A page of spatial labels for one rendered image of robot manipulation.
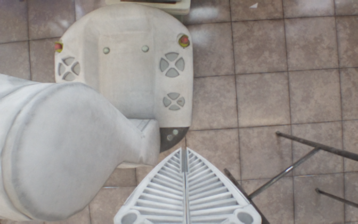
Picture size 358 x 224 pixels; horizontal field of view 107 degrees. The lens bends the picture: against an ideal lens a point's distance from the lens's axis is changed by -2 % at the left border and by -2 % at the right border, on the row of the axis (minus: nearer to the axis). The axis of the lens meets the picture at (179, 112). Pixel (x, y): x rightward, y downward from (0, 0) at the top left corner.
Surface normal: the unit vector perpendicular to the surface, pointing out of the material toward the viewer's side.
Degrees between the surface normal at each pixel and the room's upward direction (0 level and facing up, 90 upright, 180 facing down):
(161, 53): 0
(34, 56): 0
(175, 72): 0
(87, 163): 90
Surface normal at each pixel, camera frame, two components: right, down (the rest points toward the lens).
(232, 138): -0.03, 0.01
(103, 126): 1.00, -0.03
